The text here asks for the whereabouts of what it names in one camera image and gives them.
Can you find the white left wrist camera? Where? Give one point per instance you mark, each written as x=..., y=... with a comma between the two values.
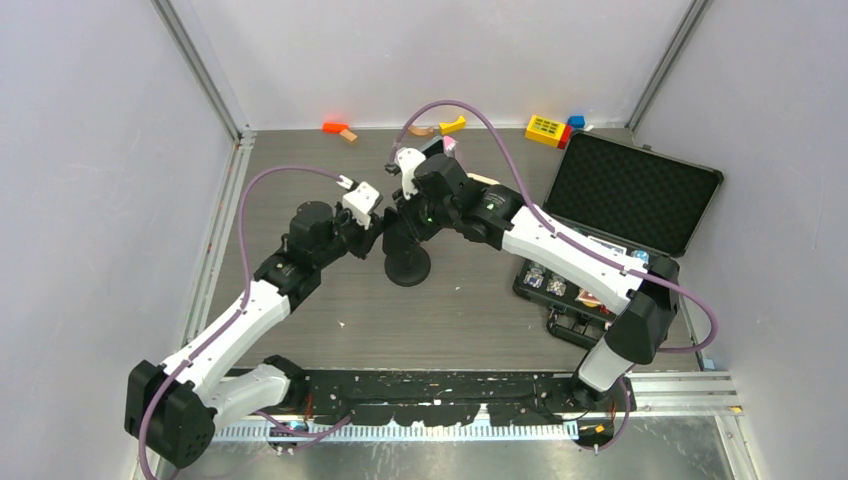
x=361, y=199

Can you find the blue toy brick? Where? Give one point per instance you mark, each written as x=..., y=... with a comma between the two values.
x=576, y=122

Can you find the black foam-lined case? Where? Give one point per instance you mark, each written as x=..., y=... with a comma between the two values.
x=627, y=198

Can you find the yellow arch block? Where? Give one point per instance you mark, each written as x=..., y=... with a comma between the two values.
x=458, y=124

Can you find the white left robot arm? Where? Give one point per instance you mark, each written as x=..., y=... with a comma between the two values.
x=175, y=407

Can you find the orange wooden block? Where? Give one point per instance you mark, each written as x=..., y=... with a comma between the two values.
x=334, y=127

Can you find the yellow toy brick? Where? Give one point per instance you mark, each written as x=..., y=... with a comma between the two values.
x=545, y=131

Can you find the smartphone with clear case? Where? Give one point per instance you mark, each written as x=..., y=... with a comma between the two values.
x=434, y=147

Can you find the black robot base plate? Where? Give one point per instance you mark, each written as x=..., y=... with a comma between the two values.
x=447, y=398

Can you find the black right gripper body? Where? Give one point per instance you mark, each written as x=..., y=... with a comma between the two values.
x=426, y=217

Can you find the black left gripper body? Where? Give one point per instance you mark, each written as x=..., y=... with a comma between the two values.
x=353, y=237

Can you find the smartphone with cream case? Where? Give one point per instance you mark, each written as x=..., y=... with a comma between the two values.
x=482, y=179

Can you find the tan wooden block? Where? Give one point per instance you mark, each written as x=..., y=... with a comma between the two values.
x=349, y=136

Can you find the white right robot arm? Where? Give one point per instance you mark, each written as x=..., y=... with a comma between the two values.
x=437, y=193

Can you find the black phone stand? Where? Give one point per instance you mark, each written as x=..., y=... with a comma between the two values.
x=410, y=270

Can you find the red toy brick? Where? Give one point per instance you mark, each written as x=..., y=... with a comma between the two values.
x=565, y=136

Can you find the black smartphone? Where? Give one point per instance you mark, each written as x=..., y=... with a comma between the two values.
x=398, y=242

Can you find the pink wedge stand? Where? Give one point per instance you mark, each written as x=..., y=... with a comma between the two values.
x=449, y=144

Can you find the tan arch block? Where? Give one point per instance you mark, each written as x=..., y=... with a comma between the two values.
x=421, y=131

